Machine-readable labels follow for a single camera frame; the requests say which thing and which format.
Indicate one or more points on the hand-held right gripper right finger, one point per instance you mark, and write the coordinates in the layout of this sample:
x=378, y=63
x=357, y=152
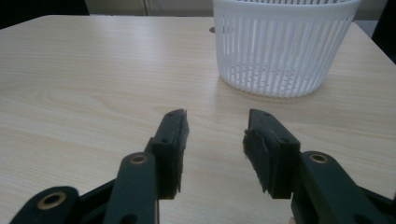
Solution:
x=274, y=149

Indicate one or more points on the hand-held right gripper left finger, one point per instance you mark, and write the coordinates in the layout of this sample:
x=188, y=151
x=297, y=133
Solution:
x=169, y=146

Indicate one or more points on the white slotted plastic basket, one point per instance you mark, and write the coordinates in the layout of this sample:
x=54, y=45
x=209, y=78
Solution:
x=281, y=46

